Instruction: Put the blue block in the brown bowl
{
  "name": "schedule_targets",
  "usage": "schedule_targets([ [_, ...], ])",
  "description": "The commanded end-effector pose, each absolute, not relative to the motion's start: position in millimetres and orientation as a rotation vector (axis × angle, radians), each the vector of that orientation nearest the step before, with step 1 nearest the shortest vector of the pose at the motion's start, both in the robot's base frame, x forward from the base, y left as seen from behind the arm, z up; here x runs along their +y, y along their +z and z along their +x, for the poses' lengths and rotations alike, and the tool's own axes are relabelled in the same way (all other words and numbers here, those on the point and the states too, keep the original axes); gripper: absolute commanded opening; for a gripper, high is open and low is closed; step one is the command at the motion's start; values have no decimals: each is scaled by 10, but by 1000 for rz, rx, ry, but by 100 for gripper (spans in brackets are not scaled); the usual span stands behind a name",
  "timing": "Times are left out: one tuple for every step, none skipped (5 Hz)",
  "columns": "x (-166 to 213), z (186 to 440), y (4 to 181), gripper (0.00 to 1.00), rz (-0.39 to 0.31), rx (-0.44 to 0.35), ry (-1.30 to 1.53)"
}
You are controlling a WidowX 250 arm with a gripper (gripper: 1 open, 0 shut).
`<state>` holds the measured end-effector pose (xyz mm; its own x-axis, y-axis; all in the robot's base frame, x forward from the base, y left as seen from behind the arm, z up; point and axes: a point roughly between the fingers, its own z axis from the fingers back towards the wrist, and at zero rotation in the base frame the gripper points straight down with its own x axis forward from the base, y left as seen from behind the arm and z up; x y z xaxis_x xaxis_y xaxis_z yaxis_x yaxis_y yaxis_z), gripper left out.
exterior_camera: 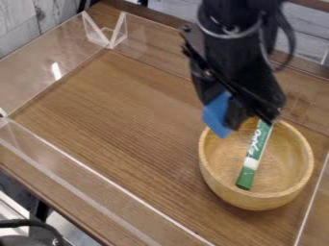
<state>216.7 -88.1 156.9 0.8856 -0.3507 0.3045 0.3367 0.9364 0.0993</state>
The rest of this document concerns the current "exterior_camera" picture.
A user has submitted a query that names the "green dry erase marker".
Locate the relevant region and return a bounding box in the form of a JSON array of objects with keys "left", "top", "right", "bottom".
[{"left": 235, "top": 121, "right": 273, "bottom": 190}]

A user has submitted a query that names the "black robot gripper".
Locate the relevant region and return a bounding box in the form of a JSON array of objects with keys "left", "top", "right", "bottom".
[{"left": 180, "top": 24, "right": 286, "bottom": 131}]

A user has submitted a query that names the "black cable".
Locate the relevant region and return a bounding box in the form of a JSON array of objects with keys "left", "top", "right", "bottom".
[{"left": 0, "top": 218, "right": 65, "bottom": 246}]

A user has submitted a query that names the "clear acrylic corner bracket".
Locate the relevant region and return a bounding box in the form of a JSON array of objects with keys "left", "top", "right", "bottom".
[{"left": 81, "top": 12, "right": 127, "bottom": 50}]

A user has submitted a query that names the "brown wooden bowl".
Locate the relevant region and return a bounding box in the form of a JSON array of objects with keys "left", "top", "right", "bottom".
[{"left": 198, "top": 119, "right": 314, "bottom": 210}]

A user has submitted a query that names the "blue foam block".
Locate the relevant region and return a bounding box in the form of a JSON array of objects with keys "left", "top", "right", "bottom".
[{"left": 202, "top": 92, "right": 232, "bottom": 138}]

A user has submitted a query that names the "black metal table bracket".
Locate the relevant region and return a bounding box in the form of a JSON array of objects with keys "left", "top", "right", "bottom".
[{"left": 29, "top": 221, "right": 67, "bottom": 246}]

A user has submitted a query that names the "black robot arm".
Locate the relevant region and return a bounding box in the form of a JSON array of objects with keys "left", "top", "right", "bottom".
[{"left": 180, "top": 0, "right": 297, "bottom": 137}]

